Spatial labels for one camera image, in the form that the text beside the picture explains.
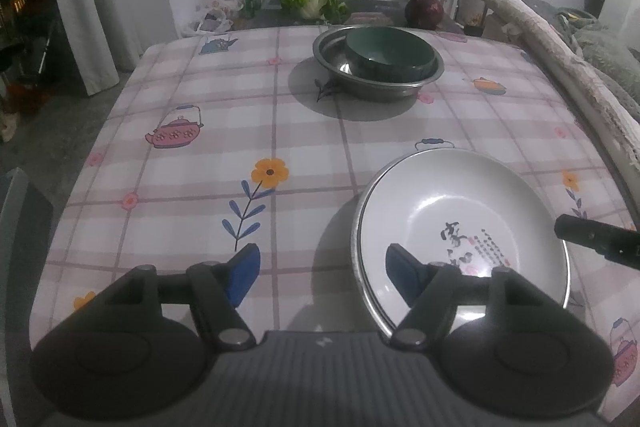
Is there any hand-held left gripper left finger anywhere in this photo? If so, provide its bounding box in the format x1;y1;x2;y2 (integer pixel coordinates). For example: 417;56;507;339
102;243;262;351

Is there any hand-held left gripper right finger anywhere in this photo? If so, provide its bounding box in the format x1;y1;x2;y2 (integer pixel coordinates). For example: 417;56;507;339
385;243;546;351

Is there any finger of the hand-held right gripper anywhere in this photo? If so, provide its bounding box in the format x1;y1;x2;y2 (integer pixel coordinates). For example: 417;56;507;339
555;214;640;269

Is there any wide steel dish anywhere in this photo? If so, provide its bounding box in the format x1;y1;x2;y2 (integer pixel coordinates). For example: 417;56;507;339
351;149;572;344

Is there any white printed plate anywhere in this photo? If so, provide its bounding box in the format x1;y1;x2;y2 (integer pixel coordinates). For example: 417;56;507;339
356;149;571;338

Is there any large steel bowl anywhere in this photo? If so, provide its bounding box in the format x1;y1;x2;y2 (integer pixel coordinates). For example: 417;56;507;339
312;26;445;104

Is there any green ceramic bowl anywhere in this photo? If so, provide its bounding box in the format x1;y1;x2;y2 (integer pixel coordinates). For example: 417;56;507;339
344;27;436;73
347;57;437;84

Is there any checked printed tablecloth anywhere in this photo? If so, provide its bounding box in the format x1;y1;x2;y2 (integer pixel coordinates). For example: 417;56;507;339
30;24;640;424

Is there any grey blanket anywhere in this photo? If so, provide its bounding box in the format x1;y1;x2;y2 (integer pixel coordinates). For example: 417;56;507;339
510;0;640;118

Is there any grey cabinet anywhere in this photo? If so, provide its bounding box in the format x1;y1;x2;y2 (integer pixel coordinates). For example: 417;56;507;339
0;167;55;359

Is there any pink cloth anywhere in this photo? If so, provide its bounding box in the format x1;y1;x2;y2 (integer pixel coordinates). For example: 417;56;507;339
349;11;396;27

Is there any white plastic bag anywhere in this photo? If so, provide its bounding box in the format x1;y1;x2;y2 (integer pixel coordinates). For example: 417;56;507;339
182;0;246;36

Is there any dark side table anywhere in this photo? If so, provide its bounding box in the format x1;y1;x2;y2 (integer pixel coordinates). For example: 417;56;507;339
230;0;476;39

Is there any white lace covered rail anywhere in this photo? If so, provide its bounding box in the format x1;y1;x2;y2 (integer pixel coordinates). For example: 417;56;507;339
477;0;640;174

